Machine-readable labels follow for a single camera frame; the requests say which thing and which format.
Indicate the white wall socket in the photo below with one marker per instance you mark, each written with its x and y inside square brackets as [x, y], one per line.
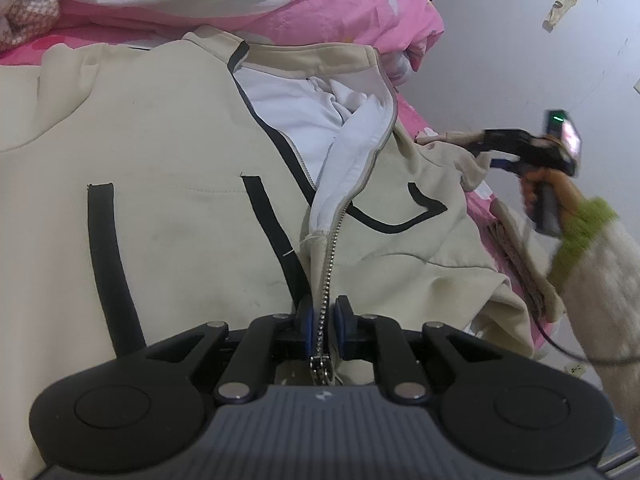
[577, 369]

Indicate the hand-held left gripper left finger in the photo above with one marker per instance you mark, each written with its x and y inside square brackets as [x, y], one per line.
[306, 330]

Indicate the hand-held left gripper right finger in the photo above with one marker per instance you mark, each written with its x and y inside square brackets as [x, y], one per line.
[342, 330]

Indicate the pink flower print bed blanket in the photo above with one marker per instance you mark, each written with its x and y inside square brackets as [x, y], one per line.
[25, 55]

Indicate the pink floral duvet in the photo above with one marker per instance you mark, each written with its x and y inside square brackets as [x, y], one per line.
[300, 0]

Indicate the person's right hand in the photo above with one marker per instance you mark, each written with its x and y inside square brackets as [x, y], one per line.
[570, 195]

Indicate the beige zip jacket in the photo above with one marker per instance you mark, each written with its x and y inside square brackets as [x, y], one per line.
[150, 160]

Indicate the pink checked cloth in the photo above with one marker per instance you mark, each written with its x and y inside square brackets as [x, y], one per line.
[30, 5]

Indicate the folded beige cloth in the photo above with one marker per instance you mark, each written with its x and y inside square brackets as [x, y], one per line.
[520, 260]

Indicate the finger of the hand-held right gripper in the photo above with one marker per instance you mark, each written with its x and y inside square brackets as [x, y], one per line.
[500, 141]
[507, 165]

